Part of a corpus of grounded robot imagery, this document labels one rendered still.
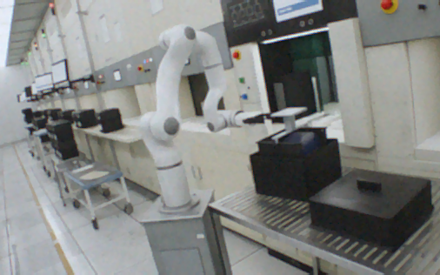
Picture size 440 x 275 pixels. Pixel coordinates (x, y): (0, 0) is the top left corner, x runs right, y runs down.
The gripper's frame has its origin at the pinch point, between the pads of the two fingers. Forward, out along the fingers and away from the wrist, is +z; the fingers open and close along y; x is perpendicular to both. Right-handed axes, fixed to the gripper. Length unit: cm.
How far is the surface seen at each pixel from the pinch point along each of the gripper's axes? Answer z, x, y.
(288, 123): 12.4, -1.8, 1.5
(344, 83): 27.7, 9.5, -21.2
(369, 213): 57, -20, 30
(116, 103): -329, 2, -91
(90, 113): -396, -6, -78
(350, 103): 28.9, 0.5, -21.1
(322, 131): 21.9, -7.9, -7.8
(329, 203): 44, -20, 28
